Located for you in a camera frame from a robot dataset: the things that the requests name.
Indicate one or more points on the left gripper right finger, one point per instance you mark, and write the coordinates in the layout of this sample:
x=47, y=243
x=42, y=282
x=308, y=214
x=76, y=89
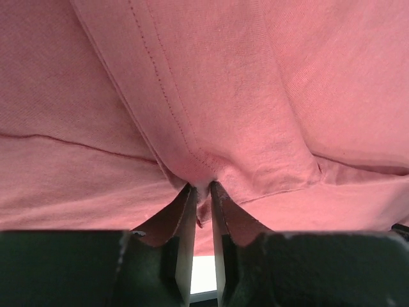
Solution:
x=249, y=256

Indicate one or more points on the pink red t shirt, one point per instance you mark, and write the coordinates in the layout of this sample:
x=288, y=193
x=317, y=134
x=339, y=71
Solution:
x=298, y=108

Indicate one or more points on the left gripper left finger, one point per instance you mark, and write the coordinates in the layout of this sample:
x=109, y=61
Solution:
x=156, y=265

